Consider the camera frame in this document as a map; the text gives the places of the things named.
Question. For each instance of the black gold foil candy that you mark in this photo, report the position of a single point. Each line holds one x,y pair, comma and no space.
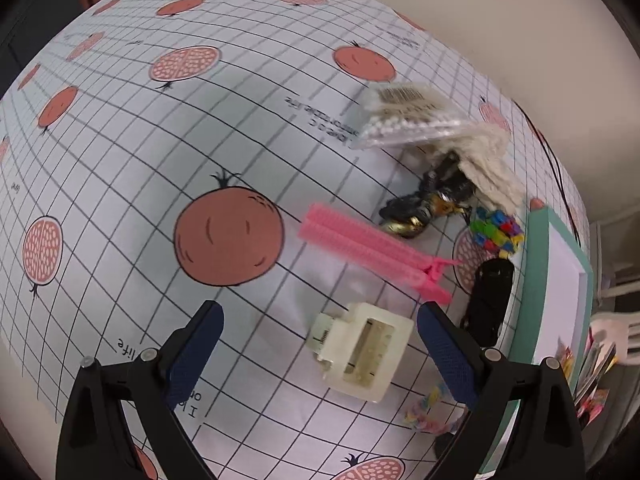
415,210

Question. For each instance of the cotton swab bag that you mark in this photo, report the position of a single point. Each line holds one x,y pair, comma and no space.
405,115

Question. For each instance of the pink hair clip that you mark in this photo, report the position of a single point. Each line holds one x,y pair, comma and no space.
350,240

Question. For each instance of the black toy car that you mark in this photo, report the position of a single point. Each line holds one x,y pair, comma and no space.
492,290

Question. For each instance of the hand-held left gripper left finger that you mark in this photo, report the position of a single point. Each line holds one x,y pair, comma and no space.
195,355

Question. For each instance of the teal cardboard box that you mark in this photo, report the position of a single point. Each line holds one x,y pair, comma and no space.
560,280

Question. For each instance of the cream crochet scrunchie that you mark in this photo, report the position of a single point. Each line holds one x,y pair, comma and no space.
492,170

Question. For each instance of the colourful block toy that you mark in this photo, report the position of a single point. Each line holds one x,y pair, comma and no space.
495,232

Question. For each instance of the cream hair claw clip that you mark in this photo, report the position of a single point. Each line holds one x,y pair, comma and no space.
365,355

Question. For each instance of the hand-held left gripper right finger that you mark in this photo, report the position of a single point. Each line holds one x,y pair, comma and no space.
447,355

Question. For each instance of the cream plastic drawer shelf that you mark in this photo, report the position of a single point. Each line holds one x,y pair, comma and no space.
617,330

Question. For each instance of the pomegranate print tablecloth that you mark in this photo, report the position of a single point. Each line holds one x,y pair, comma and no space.
150,185

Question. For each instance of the colourful printed cards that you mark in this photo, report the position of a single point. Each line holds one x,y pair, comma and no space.
590,375

